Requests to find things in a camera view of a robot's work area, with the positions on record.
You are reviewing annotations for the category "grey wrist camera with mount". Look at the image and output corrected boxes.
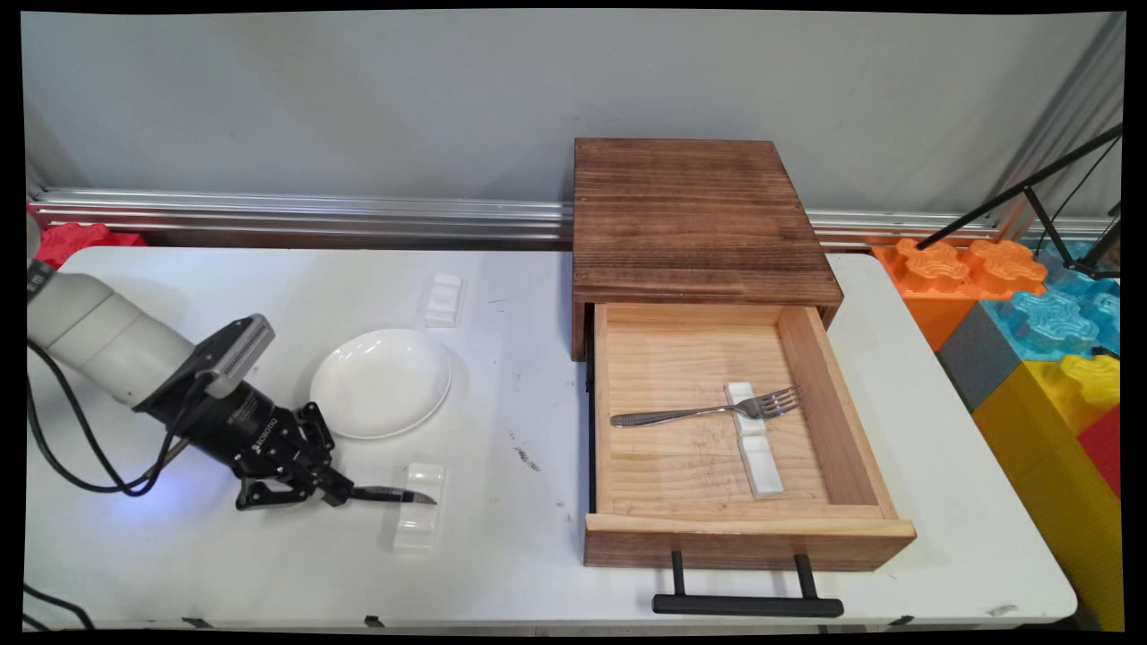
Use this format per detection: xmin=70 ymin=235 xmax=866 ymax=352
xmin=191 ymin=314 xmax=276 ymax=400

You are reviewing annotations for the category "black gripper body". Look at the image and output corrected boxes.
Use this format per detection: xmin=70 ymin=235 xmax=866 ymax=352
xmin=134 ymin=376 xmax=311 ymax=472

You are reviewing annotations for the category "dark brown wooden cabinet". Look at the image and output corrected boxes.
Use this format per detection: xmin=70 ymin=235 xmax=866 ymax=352
xmin=572 ymin=137 xmax=844 ymax=362

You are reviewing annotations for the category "translucent white cutlery rest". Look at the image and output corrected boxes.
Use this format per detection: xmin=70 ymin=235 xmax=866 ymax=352
xmin=392 ymin=462 xmax=446 ymax=553

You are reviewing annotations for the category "metal table knife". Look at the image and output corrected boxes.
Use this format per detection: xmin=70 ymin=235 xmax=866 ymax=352
xmin=345 ymin=486 xmax=438 ymax=507

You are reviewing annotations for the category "grey foam block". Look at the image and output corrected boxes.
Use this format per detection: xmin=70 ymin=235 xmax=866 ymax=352
xmin=936 ymin=303 xmax=1024 ymax=414

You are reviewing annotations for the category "light wooden drawer black handle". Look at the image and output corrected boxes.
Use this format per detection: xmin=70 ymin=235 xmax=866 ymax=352
xmin=583 ymin=303 xmax=918 ymax=619

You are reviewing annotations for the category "long white cutlery rest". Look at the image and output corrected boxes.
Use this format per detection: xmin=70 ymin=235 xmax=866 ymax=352
xmin=724 ymin=383 xmax=785 ymax=499

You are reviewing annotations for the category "blue foam block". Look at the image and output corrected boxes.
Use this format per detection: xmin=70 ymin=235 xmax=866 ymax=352
xmin=980 ymin=240 xmax=1122 ymax=362

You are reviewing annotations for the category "horizontal aluminium rail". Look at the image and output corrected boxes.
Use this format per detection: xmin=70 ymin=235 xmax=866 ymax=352
xmin=30 ymin=187 xmax=1112 ymax=252

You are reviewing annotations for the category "black tripod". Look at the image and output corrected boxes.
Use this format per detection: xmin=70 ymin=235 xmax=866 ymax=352
xmin=916 ymin=123 xmax=1124 ymax=280

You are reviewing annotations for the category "metal fork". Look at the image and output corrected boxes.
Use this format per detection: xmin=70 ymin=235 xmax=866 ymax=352
xmin=610 ymin=385 xmax=802 ymax=429

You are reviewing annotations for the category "red puzzle foam block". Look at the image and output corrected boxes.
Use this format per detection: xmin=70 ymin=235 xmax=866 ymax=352
xmin=34 ymin=221 xmax=146 ymax=271

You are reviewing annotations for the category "small white cutlery rest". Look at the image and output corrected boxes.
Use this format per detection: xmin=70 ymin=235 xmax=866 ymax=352
xmin=423 ymin=272 xmax=465 ymax=329

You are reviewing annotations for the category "white round plate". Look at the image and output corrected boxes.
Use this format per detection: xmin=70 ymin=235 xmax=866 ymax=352
xmin=310 ymin=329 xmax=453 ymax=440

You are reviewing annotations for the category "orange foam block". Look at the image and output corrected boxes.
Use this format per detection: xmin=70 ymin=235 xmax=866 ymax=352
xmin=872 ymin=236 xmax=1048 ymax=352

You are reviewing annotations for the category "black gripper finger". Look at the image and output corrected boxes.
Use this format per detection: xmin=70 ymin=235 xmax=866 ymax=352
xmin=294 ymin=403 xmax=353 ymax=505
xmin=236 ymin=478 xmax=329 ymax=512

